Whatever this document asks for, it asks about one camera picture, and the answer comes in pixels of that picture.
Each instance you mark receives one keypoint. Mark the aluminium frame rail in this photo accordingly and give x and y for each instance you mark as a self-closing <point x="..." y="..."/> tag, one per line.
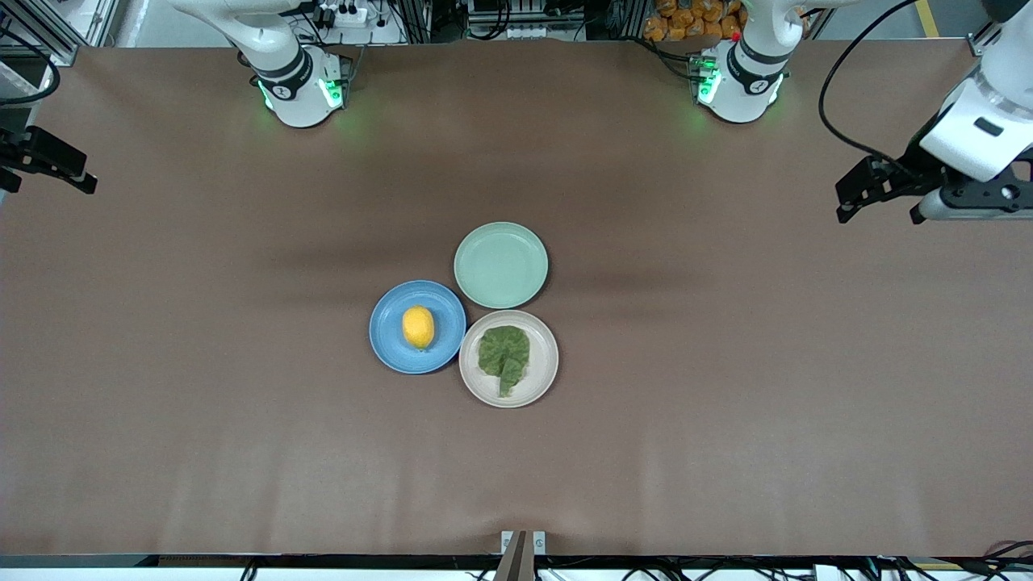
<point x="989" y="40"/>
<point x="48" y="32"/>

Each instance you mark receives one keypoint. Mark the bag of oranges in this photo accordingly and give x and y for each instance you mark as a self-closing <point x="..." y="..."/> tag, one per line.
<point x="694" y="20"/>

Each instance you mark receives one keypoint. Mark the pale green plate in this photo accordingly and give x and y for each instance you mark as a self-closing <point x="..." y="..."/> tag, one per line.
<point x="500" y="265"/>

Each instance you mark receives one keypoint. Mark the white electronics box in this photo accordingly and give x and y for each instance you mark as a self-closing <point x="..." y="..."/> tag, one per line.
<point x="516" y="20"/>

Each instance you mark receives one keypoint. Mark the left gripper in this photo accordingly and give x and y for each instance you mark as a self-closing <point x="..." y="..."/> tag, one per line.
<point x="909" y="171"/>

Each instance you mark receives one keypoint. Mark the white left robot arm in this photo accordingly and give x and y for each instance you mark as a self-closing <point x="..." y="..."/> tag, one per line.
<point x="746" y="89"/>

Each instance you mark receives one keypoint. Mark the blue plate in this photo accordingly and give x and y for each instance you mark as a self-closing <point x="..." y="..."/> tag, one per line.
<point x="387" y="339"/>

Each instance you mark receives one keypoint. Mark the black arm base connector block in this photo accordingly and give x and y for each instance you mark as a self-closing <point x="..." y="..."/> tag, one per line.
<point x="704" y="77"/>
<point x="339" y="77"/>

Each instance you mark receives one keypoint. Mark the green lettuce leaf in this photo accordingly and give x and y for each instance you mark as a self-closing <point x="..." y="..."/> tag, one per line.
<point x="500" y="351"/>

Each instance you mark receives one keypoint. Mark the beige plate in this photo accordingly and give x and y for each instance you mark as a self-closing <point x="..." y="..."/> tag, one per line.
<point x="545" y="355"/>

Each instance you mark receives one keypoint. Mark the brown table cover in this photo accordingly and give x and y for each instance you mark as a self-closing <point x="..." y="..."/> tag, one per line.
<point x="161" y="444"/>

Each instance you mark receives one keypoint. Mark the yellow lemon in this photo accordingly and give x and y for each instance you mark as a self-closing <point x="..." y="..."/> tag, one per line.
<point x="418" y="327"/>

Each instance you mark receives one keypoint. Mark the metal bracket with post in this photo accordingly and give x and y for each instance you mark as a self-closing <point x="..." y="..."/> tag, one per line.
<point x="522" y="557"/>

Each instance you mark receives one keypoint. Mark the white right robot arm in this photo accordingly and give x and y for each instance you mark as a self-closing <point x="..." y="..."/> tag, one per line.
<point x="294" y="97"/>

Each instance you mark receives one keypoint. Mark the white power strip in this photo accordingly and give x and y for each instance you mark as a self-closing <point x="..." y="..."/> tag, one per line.
<point x="343" y="14"/>

